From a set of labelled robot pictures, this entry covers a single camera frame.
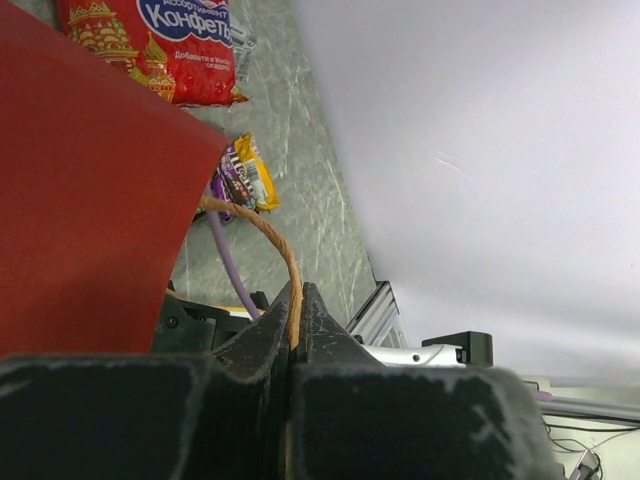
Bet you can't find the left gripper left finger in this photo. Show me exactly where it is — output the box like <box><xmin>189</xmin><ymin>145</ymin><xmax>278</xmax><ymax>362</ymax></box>
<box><xmin>1</xmin><ymin>287</ymin><xmax>291</xmax><ymax>479</ymax></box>

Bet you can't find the red paper bag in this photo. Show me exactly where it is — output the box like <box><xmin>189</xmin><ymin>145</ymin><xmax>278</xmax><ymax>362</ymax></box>
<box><xmin>0</xmin><ymin>9</ymin><xmax>306</xmax><ymax>356</ymax></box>

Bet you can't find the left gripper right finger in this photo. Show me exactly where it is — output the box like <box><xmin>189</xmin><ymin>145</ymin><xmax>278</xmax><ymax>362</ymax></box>
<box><xmin>292</xmin><ymin>283</ymin><xmax>560</xmax><ymax>479</ymax></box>

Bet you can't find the silver foil snack packet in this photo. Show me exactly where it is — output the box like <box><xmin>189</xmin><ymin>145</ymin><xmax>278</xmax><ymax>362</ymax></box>
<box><xmin>230</xmin><ymin>14</ymin><xmax>258</xmax><ymax>83</ymax></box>

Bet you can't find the aluminium rail frame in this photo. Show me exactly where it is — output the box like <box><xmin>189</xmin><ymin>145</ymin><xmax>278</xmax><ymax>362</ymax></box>
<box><xmin>345</xmin><ymin>281</ymin><xmax>408</xmax><ymax>349</ymax></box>

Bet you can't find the yellow candy packet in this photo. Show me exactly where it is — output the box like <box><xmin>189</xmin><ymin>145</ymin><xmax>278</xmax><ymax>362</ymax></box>
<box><xmin>234</xmin><ymin>133</ymin><xmax>280</xmax><ymax>212</ymax></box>

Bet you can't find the red candy snack bag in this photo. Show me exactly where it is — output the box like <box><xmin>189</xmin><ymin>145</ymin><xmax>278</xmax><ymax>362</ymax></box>
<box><xmin>56</xmin><ymin>0</ymin><xmax>248</xmax><ymax>107</ymax></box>

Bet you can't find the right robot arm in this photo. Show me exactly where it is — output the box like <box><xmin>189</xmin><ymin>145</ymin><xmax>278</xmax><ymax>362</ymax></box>
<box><xmin>151</xmin><ymin>295</ymin><xmax>494</xmax><ymax>368</ymax></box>

